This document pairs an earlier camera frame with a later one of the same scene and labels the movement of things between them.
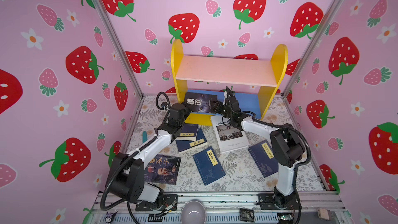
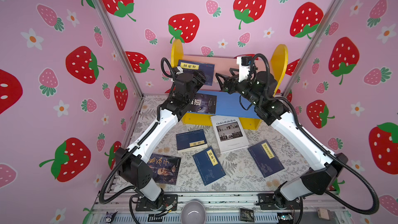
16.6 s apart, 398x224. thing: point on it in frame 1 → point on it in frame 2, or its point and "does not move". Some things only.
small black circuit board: x=246 y=215 does not move
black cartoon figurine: x=109 y=217 does not move
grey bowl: x=193 y=212 does not move
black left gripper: x=184 y=113 → x=200 y=80
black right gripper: x=217 y=106 → x=229 y=79
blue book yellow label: x=209 y=165 does not move
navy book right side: x=263 y=155 does not move
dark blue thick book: x=188 y=133 → x=189 y=67
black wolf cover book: x=200 y=102 does not move
